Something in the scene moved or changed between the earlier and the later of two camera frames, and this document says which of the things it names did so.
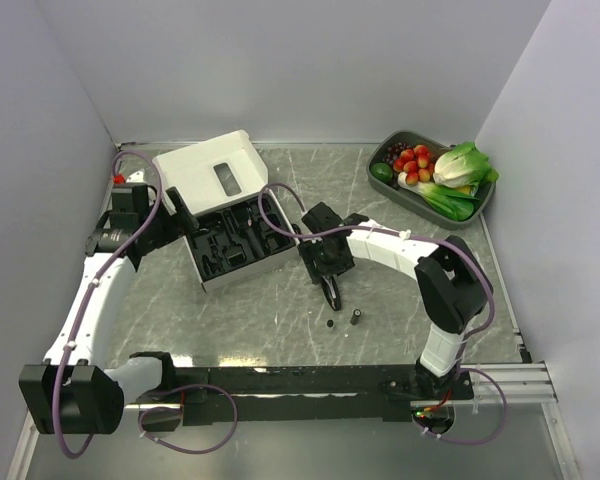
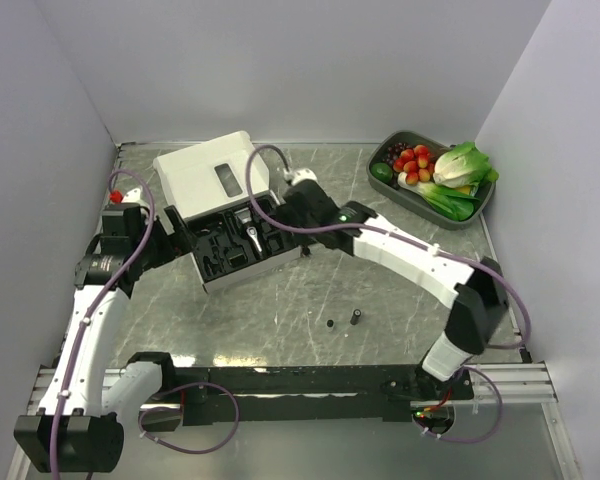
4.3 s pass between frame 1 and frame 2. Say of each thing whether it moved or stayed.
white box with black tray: stayed
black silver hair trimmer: moved
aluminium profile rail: stayed
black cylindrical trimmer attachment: stayed
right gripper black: moved
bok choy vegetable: stayed
